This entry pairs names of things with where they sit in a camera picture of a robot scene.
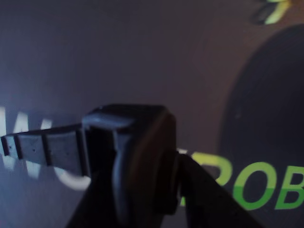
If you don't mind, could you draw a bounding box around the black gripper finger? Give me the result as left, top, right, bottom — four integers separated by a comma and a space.
177, 153, 262, 228
65, 174, 124, 228

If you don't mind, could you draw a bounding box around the yellow wire clip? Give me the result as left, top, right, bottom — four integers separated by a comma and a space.
262, 0, 292, 25

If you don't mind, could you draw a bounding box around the grey mat with WOWROBO print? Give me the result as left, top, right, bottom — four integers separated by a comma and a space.
0, 0, 304, 228

